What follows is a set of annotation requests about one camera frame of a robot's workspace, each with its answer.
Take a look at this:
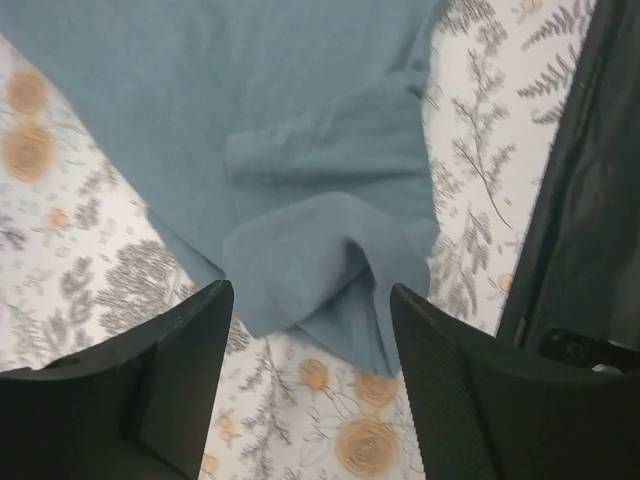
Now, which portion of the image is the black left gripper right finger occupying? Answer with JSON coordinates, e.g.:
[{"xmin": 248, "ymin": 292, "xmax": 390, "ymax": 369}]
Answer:
[{"xmin": 391, "ymin": 285, "xmax": 639, "ymax": 479}]

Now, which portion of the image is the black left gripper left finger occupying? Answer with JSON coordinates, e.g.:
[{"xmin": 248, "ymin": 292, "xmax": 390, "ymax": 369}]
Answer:
[{"xmin": 1, "ymin": 281, "xmax": 234, "ymax": 479}]

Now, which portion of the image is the blue-grey t shirt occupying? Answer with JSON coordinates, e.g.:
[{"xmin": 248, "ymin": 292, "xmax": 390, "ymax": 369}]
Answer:
[{"xmin": 1, "ymin": 1, "xmax": 443, "ymax": 377}]

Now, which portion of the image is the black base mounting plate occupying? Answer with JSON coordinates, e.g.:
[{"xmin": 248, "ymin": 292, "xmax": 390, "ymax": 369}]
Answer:
[{"xmin": 497, "ymin": 1, "xmax": 639, "ymax": 372}]

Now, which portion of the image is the floral patterned table mat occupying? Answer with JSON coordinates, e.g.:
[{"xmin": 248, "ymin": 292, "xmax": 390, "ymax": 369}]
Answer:
[{"xmin": 1, "ymin": 1, "xmax": 594, "ymax": 479}]

